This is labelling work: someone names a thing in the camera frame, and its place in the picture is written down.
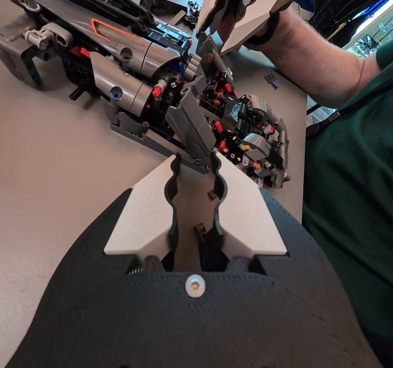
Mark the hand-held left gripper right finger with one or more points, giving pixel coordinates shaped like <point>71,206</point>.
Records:
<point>248,217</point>

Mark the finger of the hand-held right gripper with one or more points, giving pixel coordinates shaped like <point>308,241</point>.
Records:
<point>261,12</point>
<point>211,3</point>

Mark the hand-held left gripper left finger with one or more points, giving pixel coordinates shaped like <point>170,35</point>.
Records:
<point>141,214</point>

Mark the grey black lego car model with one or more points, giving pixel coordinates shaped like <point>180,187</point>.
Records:
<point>132,52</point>

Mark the person's right forearm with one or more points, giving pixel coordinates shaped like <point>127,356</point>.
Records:
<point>313,58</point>

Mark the cluster of small black lego pieces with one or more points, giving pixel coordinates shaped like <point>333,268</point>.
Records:
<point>191,15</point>

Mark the small dark grey lego piece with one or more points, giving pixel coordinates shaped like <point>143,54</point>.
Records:
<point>212,195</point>

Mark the small grey lego tile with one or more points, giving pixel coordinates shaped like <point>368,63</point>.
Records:
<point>270,77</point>

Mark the black curved lego panel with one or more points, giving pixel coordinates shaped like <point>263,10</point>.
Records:
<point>165,4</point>

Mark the black lego pin connector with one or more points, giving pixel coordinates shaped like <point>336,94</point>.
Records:
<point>201,230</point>

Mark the person's right hand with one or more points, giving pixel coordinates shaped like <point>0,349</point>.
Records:
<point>226,29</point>

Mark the blue garment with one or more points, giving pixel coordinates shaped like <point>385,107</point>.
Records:
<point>308,1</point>

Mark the black garment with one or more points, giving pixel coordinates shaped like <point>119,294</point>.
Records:
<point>350,12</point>

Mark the glass display case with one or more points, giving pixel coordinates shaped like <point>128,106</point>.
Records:
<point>371,33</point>

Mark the person's green shirt torso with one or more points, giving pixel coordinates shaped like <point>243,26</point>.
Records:
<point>353,190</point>

